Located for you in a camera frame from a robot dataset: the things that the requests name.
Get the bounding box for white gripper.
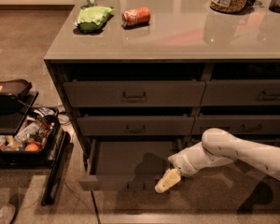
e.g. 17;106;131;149
155;147;205;193

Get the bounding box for drawer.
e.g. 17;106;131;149
63;81;204;107
79;138;188;191
192;115;280;134
77;116;194;136
201;79;280;106
188;134;280;159

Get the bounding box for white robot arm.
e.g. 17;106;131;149
155;128;280;193

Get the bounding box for grey drawer cabinet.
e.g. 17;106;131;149
45;0;280;167

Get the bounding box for black bar on floor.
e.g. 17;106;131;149
41;132;70;206

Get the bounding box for orange fruit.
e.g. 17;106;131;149
25;143;39;151

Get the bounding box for black bin of items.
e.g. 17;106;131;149
0;107;60;167

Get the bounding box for orange soda can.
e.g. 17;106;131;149
121;7;150;28

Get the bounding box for white sneaker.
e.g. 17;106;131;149
0;203;16;224

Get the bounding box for green chip bag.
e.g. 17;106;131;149
74;6;114;33

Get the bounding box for black tray with brown pouch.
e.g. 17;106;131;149
0;79;38;134

